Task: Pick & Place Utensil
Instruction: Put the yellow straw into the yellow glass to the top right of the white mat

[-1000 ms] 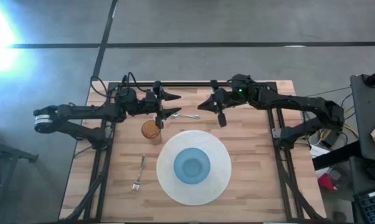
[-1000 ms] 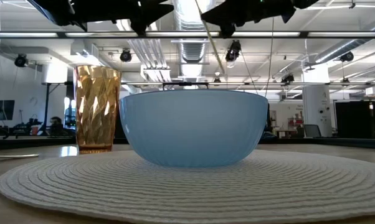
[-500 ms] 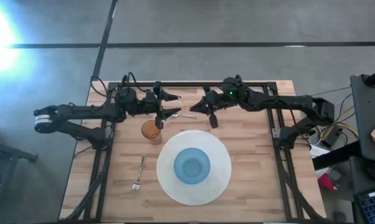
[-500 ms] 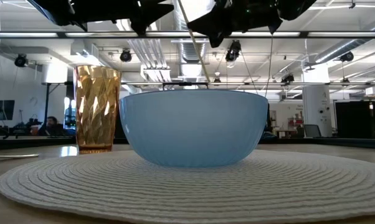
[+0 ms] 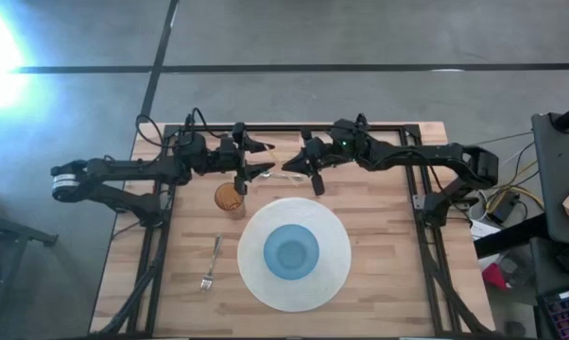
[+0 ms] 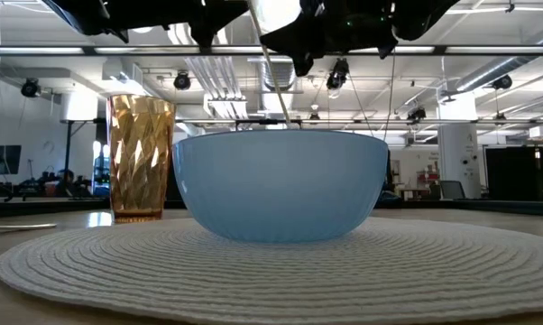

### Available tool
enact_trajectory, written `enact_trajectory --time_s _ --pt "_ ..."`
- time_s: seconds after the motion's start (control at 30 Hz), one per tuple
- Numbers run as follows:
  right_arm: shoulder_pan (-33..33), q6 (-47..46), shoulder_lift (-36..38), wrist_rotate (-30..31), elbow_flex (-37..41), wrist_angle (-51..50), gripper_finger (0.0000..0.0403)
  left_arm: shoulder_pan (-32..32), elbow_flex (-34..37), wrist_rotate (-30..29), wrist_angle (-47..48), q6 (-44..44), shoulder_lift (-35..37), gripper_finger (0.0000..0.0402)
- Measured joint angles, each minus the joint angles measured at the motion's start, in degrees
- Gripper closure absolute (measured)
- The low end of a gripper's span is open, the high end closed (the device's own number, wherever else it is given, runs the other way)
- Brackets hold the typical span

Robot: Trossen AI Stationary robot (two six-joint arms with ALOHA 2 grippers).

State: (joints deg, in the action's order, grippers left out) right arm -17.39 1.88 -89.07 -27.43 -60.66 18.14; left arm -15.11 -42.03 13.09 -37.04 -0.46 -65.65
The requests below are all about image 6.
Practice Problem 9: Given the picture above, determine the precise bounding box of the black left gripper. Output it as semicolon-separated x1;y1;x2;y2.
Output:
41;0;250;49

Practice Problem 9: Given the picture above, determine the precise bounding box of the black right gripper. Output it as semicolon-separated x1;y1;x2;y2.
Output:
259;0;461;78

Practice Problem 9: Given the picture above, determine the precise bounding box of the light blue bowl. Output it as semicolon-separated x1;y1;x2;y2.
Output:
171;128;390;245

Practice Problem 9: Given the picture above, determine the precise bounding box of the amber faceted plastic tumbler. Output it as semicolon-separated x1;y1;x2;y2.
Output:
106;93;178;225

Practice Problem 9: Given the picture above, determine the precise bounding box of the black ceiling spotlight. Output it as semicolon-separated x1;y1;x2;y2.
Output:
406;107;428;124
172;70;193;92
20;78;42;99
325;58;351;91
492;73;514;91

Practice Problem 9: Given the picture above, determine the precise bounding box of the white round column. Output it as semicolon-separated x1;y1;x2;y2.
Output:
437;91;483;200

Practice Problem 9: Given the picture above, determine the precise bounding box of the grey office chair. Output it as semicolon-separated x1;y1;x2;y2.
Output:
439;180;467;201

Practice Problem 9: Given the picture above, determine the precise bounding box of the black partition panel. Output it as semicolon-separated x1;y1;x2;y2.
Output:
483;145;543;203

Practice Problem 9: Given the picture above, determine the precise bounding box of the white round woven placemat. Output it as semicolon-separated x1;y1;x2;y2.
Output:
0;216;543;325

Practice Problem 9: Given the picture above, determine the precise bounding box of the silver ceiling duct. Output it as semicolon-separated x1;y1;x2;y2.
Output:
250;54;314;132

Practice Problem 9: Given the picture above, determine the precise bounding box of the black overhead frame bar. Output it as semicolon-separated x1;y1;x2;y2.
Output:
0;43;543;57

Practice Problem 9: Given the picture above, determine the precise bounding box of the black background rig frame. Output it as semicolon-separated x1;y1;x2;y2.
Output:
60;117;110;200

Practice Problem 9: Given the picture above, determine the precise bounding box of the black aluminium table frame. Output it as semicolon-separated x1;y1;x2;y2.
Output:
0;196;543;218

